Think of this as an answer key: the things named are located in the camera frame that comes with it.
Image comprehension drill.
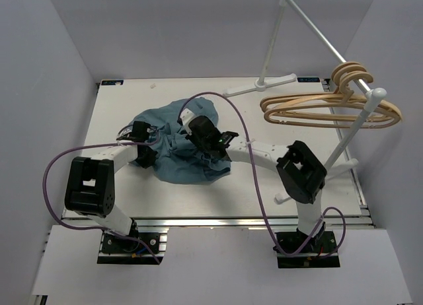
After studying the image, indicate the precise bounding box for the blue t shirt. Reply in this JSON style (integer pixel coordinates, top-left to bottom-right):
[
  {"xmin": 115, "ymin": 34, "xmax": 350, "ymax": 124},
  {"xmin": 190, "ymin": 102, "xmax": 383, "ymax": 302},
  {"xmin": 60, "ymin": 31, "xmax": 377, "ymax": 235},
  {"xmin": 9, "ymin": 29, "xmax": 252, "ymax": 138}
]
[{"xmin": 134, "ymin": 99, "xmax": 231, "ymax": 184}]

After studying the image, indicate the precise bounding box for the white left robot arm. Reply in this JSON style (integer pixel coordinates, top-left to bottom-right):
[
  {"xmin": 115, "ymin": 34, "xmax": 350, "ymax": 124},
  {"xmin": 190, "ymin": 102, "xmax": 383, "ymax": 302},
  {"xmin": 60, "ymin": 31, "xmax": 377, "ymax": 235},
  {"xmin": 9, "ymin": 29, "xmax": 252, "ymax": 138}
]
[{"xmin": 65, "ymin": 145, "xmax": 157, "ymax": 252}]

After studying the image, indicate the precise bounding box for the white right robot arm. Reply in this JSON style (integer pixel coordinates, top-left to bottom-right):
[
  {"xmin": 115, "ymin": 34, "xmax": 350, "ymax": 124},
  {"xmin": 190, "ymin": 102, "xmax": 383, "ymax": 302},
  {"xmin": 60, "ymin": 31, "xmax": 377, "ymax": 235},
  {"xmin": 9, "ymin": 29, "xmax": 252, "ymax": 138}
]
[{"xmin": 180, "ymin": 108, "xmax": 327, "ymax": 252}]

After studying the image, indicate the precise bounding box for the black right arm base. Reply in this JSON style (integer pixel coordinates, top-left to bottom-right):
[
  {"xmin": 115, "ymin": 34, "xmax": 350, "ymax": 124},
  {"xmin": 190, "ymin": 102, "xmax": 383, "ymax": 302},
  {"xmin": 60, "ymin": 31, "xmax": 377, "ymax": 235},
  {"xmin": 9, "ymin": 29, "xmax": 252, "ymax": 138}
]
[{"xmin": 273, "ymin": 231, "xmax": 340, "ymax": 269}]

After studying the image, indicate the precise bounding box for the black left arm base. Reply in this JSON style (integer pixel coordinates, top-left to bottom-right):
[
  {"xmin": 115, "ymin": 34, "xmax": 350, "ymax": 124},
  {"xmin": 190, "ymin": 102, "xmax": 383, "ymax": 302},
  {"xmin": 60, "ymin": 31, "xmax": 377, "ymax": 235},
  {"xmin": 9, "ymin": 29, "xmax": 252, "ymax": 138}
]
[{"xmin": 97, "ymin": 230, "xmax": 165, "ymax": 265}]

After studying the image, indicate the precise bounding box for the white clothes rack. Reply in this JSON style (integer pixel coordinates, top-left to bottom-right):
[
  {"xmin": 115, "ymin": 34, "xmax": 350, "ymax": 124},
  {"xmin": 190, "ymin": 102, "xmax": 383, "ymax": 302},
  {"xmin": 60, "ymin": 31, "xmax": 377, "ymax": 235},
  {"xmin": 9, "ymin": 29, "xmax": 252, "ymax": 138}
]
[{"xmin": 221, "ymin": 0, "xmax": 388, "ymax": 205}]

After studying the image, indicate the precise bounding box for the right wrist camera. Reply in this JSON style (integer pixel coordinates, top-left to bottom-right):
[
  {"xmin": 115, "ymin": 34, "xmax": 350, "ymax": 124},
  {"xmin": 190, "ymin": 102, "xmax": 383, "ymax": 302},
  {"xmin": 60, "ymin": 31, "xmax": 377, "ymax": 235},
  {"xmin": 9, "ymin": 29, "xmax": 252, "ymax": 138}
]
[{"xmin": 217, "ymin": 131, "xmax": 239, "ymax": 149}]

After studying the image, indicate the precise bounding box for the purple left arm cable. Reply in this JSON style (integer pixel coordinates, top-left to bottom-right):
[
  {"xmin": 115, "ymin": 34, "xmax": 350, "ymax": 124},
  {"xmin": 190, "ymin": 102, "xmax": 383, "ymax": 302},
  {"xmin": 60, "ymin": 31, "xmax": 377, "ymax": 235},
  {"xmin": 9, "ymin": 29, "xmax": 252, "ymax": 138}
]
[{"xmin": 42, "ymin": 125, "xmax": 165, "ymax": 265}]

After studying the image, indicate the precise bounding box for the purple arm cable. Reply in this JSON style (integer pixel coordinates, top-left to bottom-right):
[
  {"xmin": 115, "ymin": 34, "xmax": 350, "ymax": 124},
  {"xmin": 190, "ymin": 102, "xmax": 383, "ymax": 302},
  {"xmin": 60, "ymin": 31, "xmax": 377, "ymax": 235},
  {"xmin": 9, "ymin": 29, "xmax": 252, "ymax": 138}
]
[
  {"xmin": 178, "ymin": 92, "xmax": 347, "ymax": 257},
  {"xmin": 42, "ymin": 125, "xmax": 165, "ymax": 265}
]

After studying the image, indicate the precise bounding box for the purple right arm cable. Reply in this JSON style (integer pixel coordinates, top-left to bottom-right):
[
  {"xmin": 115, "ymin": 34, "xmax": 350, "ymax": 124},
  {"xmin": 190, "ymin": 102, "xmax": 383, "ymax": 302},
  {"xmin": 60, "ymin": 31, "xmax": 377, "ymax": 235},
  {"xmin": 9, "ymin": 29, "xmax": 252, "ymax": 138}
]
[{"xmin": 178, "ymin": 92, "xmax": 347, "ymax": 257}]

